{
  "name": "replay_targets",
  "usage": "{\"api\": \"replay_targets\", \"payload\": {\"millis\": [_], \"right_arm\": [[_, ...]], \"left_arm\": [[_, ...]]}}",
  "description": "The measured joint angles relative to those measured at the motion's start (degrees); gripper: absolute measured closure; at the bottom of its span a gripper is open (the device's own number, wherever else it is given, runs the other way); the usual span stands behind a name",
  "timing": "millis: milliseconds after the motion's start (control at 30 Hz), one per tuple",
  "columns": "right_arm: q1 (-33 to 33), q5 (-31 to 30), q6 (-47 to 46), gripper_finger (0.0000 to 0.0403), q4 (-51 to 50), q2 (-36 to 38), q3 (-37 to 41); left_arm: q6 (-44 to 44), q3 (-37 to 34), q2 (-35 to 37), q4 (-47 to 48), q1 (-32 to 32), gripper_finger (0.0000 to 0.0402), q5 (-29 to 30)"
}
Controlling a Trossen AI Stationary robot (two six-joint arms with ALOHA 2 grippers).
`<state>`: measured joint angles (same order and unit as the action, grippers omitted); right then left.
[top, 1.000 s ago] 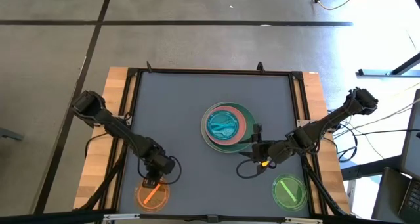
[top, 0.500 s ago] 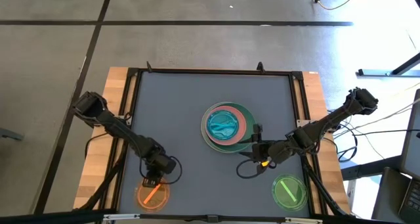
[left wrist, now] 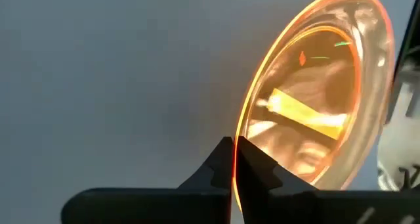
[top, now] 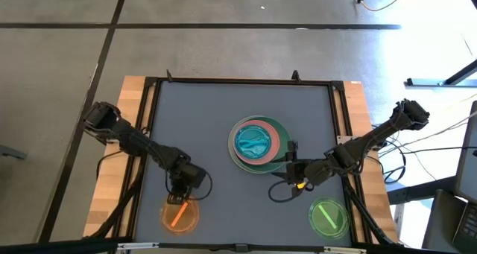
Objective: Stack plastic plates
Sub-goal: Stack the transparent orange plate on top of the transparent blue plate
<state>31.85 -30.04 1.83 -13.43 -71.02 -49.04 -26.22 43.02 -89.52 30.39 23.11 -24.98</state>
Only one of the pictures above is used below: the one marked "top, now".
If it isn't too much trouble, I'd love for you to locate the grey table mat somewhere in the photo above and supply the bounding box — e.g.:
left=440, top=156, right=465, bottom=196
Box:
left=136, top=81, right=353, bottom=247

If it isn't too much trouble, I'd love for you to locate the grey monitor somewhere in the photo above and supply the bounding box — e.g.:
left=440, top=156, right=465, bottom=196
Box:
left=452, top=101, right=477, bottom=203

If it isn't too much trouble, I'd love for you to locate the wooden table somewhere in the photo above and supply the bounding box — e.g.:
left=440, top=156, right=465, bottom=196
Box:
left=83, top=74, right=399, bottom=244

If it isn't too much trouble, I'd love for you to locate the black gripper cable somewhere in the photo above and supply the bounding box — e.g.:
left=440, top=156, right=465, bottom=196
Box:
left=165, top=168, right=213, bottom=202
left=268, top=179, right=305, bottom=203

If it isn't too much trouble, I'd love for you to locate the black keyboard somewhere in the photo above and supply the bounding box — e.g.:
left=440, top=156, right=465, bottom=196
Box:
left=452, top=203, right=477, bottom=254

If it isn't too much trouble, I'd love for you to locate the large grey plate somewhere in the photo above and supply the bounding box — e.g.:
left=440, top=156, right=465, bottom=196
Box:
left=227, top=115, right=294, bottom=175

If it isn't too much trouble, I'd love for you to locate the black aluminium table frame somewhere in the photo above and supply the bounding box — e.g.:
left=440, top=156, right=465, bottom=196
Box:
left=89, top=69, right=399, bottom=254

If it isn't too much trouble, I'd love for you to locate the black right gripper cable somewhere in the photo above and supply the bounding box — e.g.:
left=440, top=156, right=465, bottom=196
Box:
left=268, top=179, right=305, bottom=203

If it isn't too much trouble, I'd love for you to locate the large dark green plate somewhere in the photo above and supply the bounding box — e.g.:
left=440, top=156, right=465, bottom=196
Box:
left=230, top=115, right=291, bottom=172

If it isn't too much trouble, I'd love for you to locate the green transparent small plate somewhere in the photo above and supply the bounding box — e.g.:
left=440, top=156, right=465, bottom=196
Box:
left=308, top=197, right=350, bottom=241

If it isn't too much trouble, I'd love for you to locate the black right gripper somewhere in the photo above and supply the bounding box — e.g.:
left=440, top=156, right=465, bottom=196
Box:
left=271, top=140, right=331, bottom=191

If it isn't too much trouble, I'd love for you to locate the teal transparent small plate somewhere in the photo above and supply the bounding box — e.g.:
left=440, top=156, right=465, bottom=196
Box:
left=235, top=124, right=272, bottom=160

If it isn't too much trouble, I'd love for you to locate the black floor stand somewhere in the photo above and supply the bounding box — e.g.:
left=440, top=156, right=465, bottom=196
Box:
left=405, top=59, right=477, bottom=88

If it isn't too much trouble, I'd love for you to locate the grey desk leg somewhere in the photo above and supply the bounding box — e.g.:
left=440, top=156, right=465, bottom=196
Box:
left=387, top=175, right=458, bottom=206

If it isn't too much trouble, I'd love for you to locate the white cable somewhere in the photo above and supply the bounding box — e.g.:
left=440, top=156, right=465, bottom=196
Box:
left=387, top=110, right=477, bottom=154

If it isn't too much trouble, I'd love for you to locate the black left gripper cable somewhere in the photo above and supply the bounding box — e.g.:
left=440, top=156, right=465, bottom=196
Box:
left=165, top=168, right=213, bottom=202

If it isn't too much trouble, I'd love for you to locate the grey furniture foot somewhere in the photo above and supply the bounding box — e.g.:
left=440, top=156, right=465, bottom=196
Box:
left=0, top=144, right=29, bottom=161

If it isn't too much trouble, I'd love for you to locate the pink plastic plate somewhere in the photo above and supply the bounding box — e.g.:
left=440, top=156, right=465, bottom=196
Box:
left=233, top=119, right=281, bottom=165

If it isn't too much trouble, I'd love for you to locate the black cable bundle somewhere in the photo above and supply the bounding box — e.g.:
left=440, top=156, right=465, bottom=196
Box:
left=372, top=140, right=477, bottom=185

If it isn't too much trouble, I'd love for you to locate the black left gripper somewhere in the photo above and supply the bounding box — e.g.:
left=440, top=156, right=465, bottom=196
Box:
left=167, top=156, right=206, bottom=206

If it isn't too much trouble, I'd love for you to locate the orange transparent small plate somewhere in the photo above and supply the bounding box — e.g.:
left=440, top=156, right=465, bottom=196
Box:
left=159, top=197, right=200, bottom=235

